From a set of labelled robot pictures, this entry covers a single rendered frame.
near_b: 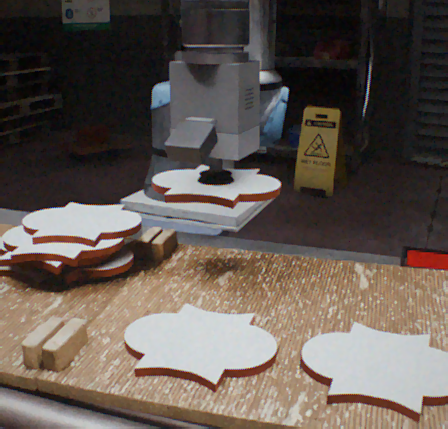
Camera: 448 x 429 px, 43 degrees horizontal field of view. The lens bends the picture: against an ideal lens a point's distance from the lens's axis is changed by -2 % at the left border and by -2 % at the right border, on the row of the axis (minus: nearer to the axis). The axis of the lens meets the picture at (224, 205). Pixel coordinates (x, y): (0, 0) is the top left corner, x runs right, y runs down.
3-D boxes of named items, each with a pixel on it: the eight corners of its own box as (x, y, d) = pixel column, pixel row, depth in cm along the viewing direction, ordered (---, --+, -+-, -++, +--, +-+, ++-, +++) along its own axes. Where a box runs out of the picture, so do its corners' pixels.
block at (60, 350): (74, 339, 59) (71, 315, 58) (90, 342, 58) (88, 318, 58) (42, 371, 53) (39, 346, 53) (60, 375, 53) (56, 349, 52)
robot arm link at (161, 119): (158, 138, 124) (158, 74, 120) (221, 141, 122) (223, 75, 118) (144, 149, 113) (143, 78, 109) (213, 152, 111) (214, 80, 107)
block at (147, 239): (152, 243, 84) (151, 225, 83) (164, 245, 83) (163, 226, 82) (135, 259, 78) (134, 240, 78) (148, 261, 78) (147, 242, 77)
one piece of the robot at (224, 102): (137, 29, 59) (143, 184, 64) (217, 30, 55) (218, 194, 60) (192, 26, 69) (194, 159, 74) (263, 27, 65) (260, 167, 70)
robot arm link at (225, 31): (233, 9, 58) (163, 9, 62) (232, 54, 60) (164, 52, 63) (260, 9, 65) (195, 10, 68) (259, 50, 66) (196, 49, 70)
